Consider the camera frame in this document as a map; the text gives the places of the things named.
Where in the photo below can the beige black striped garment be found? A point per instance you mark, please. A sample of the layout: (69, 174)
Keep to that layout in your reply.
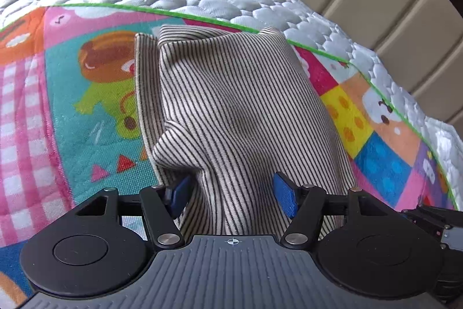
(231, 109)

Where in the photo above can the colourful cartoon play mat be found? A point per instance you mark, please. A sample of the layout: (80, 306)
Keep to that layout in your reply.
(73, 164)

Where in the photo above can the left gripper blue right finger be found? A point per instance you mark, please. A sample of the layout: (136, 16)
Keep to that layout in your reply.
(304, 207)

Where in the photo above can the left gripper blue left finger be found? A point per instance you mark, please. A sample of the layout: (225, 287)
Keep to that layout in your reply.
(161, 206)

